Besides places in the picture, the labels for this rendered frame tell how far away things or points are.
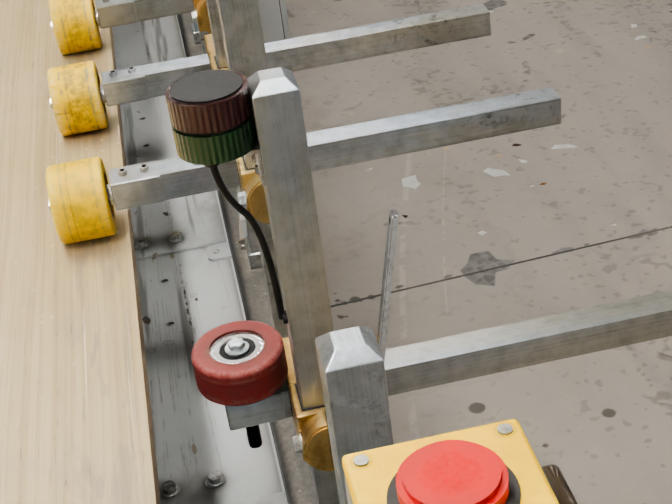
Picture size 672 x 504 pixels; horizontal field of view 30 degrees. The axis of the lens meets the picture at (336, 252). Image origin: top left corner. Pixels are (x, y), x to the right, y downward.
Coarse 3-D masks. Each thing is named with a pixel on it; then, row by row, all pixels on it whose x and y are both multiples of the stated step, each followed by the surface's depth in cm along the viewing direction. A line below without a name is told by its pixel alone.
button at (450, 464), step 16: (432, 448) 46; (448, 448) 45; (464, 448) 45; (480, 448) 45; (416, 464) 45; (432, 464) 45; (448, 464) 45; (464, 464) 45; (480, 464) 45; (496, 464) 44; (400, 480) 45; (416, 480) 44; (432, 480) 44; (448, 480) 44; (464, 480) 44; (480, 480) 44; (496, 480) 44; (400, 496) 44; (416, 496) 44; (432, 496) 43; (448, 496) 43; (464, 496) 43; (480, 496) 43; (496, 496) 43
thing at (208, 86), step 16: (192, 80) 91; (208, 80) 91; (224, 80) 90; (240, 80) 90; (176, 96) 89; (192, 96) 89; (208, 96) 88; (224, 96) 88; (256, 144) 92; (256, 160) 94; (224, 192) 94; (240, 208) 95; (256, 224) 96; (272, 272) 99
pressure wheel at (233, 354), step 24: (216, 336) 109; (240, 336) 109; (264, 336) 108; (192, 360) 107; (216, 360) 106; (240, 360) 106; (264, 360) 105; (216, 384) 105; (240, 384) 104; (264, 384) 105
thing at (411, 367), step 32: (544, 320) 113; (576, 320) 113; (608, 320) 112; (640, 320) 112; (416, 352) 111; (448, 352) 111; (480, 352) 111; (512, 352) 111; (544, 352) 112; (576, 352) 113; (416, 384) 111; (256, 416) 109; (288, 416) 110
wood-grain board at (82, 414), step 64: (0, 0) 190; (0, 64) 168; (64, 64) 166; (0, 128) 151; (0, 192) 137; (0, 256) 126; (64, 256) 124; (128, 256) 123; (0, 320) 116; (64, 320) 115; (128, 320) 114; (0, 384) 108; (64, 384) 107; (128, 384) 106; (0, 448) 100; (64, 448) 99; (128, 448) 99
